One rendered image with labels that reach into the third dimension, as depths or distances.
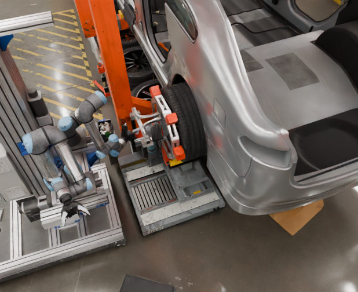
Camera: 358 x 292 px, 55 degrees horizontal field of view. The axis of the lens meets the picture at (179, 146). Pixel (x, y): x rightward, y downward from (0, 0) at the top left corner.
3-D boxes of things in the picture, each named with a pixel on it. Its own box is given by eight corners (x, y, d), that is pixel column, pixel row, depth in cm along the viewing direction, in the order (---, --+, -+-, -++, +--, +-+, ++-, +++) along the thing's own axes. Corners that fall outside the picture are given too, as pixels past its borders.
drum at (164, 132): (172, 137, 296) (171, 126, 286) (148, 145, 292) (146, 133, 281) (166, 127, 305) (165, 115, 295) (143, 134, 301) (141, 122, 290)
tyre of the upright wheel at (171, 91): (212, 112, 255) (180, 66, 299) (182, 121, 250) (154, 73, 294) (211, 169, 303) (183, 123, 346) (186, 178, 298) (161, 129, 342)
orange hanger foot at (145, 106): (187, 116, 350) (186, 90, 325) (138, 131, 340) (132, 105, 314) (181, 106, 361) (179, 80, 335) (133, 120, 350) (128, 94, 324)
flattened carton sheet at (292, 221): (329, 202, 336) (329, 201, 334) (292, 236, 315) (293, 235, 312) (303, 183, 352) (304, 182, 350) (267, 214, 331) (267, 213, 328)
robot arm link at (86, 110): (79, 110, 237) (105, 161, 268) (90, 101, 243) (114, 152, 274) (69, 108, 244) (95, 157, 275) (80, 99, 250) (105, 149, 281)
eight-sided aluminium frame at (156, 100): (181, 169, 299) (178, 124, 258) (174, 171, 297) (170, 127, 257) (160, 128, 333) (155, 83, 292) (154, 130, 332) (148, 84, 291)
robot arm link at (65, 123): (58, 133, 286) (53, 121, 276) (70, 124, 293) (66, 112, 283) (68, 139, 281) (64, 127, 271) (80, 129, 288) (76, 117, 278)
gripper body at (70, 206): (80, 214, 206) (72, 200, 213) (77, 205, 200) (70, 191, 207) (67, 220, 202) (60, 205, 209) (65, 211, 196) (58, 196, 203)
